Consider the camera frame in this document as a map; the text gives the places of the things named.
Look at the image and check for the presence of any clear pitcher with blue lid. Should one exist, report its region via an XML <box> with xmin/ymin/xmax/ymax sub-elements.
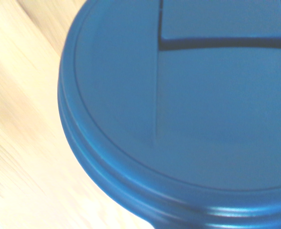
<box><xmin>57</xmin><ymin>0</ymin><xmax>281</xmax><ymax>229</ymax></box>

